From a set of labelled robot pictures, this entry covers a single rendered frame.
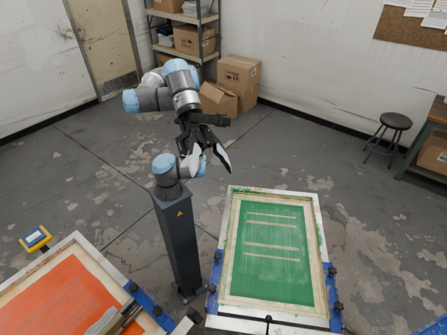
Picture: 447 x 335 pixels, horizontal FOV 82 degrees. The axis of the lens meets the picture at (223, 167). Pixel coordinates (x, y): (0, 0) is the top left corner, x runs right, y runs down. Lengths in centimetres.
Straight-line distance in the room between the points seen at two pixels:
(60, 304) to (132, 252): 125
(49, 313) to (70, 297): 10
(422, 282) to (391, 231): 51
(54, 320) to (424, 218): 329
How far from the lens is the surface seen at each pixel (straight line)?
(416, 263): 309
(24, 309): 165
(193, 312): 127
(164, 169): 126
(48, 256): 170
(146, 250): 269
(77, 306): 153
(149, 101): 85
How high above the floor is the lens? 225
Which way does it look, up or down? 43 degrees down
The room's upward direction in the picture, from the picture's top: straight up
